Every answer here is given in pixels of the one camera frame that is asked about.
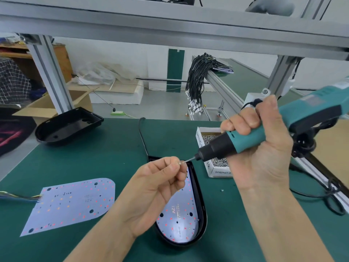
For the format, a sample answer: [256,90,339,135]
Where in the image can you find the person's right hand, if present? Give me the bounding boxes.
[220,95,295,193]

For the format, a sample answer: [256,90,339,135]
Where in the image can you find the person's left hand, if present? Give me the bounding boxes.
[119,157,189,239]

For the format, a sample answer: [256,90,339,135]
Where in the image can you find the teal electric screwdriver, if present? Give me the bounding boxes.
[183,76,349,163]

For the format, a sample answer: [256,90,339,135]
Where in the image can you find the person's left forearm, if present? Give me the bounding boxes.
[63,200,138,262]

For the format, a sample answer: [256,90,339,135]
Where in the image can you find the person's right forearm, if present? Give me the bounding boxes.
[239,181,335,262]

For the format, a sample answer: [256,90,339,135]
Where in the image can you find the white power socket box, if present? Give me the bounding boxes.
[243,88,271,110]

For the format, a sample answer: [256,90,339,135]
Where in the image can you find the white cardboard screw box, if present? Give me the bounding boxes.
[195,126,233,178]

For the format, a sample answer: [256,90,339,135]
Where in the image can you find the black lamp housing with board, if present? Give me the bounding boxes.
[147,155,208,250]

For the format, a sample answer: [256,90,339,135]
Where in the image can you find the white LED circuit board fitted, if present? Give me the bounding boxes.
[156,165,201,244]

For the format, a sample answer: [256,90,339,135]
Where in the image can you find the green conveyor belt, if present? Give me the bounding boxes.
[205,58,306,126]

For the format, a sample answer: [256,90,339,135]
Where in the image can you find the pile of silver screws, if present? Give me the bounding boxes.
[200,134,228,167]

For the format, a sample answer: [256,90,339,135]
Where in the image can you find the dark green panel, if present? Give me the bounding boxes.
[167,49,185,93]

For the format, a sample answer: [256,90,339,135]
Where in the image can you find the white foam block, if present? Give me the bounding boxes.
[68,78,145,106]

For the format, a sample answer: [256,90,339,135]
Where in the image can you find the white LED circuit board loose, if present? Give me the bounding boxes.
[20,178,116,237]

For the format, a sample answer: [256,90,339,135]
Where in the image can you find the grey overhead device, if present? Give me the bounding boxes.
[245,0,296,17]

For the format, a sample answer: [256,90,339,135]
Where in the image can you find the empty black lamp housing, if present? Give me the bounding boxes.
[35,107,105,146]

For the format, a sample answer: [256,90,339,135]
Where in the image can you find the clear plastic bag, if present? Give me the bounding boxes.
[73,62,137,85]

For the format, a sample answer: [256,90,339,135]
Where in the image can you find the brown cardboard box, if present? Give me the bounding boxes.
[12,87,94,126]

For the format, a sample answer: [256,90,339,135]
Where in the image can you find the wooden shelf unit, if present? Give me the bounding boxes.
[0,41,73,89]

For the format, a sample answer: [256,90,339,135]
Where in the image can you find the black and pink bag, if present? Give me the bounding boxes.
[0,108,37,158]

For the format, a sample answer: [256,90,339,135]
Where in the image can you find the black white checked cloth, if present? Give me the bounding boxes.
[0,58,33,106]

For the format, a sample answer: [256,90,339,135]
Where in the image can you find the thin black cable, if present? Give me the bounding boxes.
[138,117,149,162]

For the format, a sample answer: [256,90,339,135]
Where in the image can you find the bundle of black cables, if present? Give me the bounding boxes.
[185,53,235,116]

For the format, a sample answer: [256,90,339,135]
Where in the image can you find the aluminium table edge rail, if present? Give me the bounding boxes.
[289,154,349,214]

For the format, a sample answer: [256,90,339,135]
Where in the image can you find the black screwdriver power cord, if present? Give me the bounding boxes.
[288,161,347,216]

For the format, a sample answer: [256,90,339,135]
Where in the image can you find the aluminium workstation frame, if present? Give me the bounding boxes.
[0,0,349,126]

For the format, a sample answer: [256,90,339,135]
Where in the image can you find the coloured board wires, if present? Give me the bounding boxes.
[0,191,42,201]

